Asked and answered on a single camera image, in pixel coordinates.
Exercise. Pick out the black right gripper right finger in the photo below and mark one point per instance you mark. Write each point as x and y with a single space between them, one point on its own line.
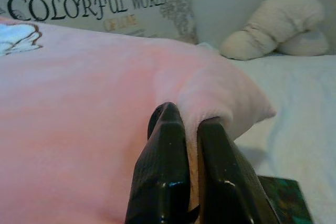
228 182

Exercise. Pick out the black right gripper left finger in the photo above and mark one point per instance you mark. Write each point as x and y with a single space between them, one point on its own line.
162 171

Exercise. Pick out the pink plush pillow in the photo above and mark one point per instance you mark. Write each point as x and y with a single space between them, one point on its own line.
78 90

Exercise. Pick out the dark teal patterned box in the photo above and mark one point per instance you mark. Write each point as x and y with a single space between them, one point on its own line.
286 203

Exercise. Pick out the pale blue bed sheet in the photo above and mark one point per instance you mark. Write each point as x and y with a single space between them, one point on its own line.
302 103

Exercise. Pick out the white plush toy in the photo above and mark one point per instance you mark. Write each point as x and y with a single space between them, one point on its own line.
275 24

